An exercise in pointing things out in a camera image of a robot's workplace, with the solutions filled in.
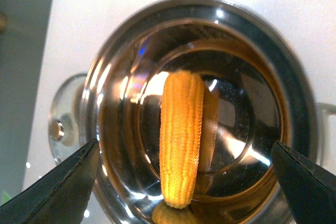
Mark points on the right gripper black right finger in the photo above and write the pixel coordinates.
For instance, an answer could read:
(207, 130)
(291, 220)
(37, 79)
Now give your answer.
(309, 189)

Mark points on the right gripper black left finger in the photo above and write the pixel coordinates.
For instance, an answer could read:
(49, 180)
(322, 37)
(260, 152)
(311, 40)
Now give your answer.
(62, 195)

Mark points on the glass pot lid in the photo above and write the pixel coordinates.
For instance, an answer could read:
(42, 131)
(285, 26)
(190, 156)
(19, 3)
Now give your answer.
(63, 133)

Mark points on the yellow corn cob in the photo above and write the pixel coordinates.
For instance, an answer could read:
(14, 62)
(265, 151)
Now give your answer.
(180, 134)

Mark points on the white electric cooking pot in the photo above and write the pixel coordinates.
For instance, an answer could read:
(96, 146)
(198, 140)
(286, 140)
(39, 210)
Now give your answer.
(255, 94)

